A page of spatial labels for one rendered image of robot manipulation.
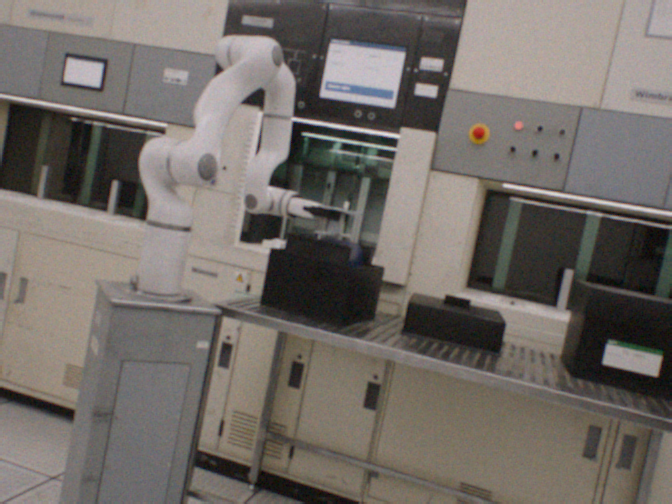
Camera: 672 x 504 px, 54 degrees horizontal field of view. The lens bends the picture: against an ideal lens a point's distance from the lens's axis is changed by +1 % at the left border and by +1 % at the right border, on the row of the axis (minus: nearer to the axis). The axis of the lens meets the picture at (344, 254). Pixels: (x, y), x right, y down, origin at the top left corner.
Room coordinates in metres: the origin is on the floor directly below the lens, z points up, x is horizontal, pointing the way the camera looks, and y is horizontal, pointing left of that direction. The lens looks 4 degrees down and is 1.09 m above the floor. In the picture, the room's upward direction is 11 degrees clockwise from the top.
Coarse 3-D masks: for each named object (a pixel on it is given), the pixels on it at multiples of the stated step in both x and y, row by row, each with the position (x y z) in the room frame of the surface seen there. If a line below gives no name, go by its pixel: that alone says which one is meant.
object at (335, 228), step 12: (336, 228) 1.96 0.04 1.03; (288, 240) 1.92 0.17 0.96; (300, 240) 1.90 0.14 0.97; (312, 240) 1.89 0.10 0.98; (324, 240) 1.86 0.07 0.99; (348, 240) 2.07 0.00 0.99; (300, 252) 1.90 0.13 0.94; (312, 252) 1.88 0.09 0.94; (324, 252) 1.87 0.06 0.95; (336, 252) 1.85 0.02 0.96; (348, 252) 1.85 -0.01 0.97; (372, 252) 2.02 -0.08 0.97; (348, 264) 1.86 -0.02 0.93
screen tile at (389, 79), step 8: (368, 56) 2.34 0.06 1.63; (376, 56) 2.34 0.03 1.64; (384, 56) 2.33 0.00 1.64; (392, 56) 2.32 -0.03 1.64; (400, 56) 2.31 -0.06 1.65; (368, 64) 2.34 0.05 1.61; (376, 64) 2.34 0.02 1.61; (384, 64) 2.33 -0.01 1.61; (392, 64) 2.32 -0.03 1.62; (368, 72) 2.34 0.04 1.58; (376, 72) 2.33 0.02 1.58; (392, 72) 2.32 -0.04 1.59; (368, 80) 2.34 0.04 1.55; (376, 80) 2.33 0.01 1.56; (384, 80) 2.32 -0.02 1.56; (392, 80) 2.32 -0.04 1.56
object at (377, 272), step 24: (288, 264) 1.88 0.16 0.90; (312, 264) 1.84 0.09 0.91; (336, 264) 1.82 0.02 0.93; (264, 288) 1.90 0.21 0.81; (288, 288) 1.87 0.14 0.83; (312, 288) 1.84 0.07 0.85; (336, 288) 1.81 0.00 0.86; (360, 288) 1.88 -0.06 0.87; (288, 312) 1.87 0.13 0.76; (312, 312) 1.83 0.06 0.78; (336, 312) 1.80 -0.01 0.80; (360, 312) 1.92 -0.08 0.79
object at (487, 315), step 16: (416, 304) 1.86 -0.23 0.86; (432, 304) 1.91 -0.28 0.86; (448, 304) 1.98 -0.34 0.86; (464, 304) 1.98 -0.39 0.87; (416, 320) 1.86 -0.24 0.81; (432, 320) 1.86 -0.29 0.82; (448, 320) 1.85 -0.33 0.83; (464, 320) 1.84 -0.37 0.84; (480, 320) 1.84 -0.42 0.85; (496, 320) 1.84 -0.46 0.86; (416, 336) 1.86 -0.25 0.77; (432, 336) 1.86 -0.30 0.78; (448, 336) 1.85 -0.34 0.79; (464, 336) 1.84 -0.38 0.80; (480, 336) 1.84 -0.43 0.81; (496, 336) 1.83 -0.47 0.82; (480, 352) 1.83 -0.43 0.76; (496, 352) 1.83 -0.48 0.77
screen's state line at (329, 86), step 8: (328, 88) 2.38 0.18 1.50; (336, 88) 2.37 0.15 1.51; (344, 88) 2.36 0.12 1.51; (352, 88) 2.35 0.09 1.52; (360, 88) 2.35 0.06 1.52; (368, 88) 2.34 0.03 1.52; (376, 88) 2.33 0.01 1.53; (368, 96) 2.34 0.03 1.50; (376, 96) 2.33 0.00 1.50; (384, 96) 2.32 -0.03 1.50; (392, 96) 2.31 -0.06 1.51
